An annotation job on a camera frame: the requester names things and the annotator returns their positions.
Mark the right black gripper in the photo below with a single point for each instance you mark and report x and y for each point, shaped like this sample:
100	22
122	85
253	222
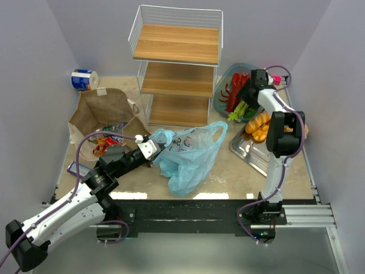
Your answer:
246	93

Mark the red candy bag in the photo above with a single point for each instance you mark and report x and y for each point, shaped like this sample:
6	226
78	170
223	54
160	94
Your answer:
103	143

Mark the green label water bottle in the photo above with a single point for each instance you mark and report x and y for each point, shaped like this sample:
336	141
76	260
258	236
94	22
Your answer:
114	128

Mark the brown paper grocery bag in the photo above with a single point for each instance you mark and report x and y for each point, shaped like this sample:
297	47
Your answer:
103	107

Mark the light blue plastic bag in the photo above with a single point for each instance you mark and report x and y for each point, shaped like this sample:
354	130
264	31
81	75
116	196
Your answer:
188	155

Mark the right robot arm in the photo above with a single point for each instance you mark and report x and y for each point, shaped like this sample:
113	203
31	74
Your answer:
284	141

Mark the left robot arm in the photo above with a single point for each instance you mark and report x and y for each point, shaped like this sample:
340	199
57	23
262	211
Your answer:
88	203

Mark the teal plastic food container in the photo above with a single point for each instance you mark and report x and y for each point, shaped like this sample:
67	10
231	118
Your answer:
226	82

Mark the pink small object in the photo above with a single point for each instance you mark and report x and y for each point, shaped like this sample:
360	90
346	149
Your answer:
276	80

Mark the red toy lobster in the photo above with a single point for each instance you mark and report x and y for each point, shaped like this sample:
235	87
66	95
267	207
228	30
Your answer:
230	97

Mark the green white celery stalk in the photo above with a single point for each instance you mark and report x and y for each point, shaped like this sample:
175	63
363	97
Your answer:
239	111

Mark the long bread loaf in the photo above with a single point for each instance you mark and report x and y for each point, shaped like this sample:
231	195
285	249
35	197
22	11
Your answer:
254	124

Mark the orange croissant bread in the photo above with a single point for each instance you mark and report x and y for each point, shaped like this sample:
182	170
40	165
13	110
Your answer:
261	134

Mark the twisted sugar donut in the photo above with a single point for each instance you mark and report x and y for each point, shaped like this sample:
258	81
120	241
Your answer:
305	131

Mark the metal tray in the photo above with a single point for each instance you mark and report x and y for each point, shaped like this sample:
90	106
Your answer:
253	153

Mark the blue white toilet paper roll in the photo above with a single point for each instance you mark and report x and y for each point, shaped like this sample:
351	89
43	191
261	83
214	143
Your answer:
84	80

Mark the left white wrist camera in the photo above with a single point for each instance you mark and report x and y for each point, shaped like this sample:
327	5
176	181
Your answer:
149	147

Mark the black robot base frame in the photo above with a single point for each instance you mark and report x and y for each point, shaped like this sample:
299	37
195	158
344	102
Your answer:
133	217

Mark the white wire wooden shelf rack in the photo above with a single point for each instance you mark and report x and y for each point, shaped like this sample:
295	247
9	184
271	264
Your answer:
177	51

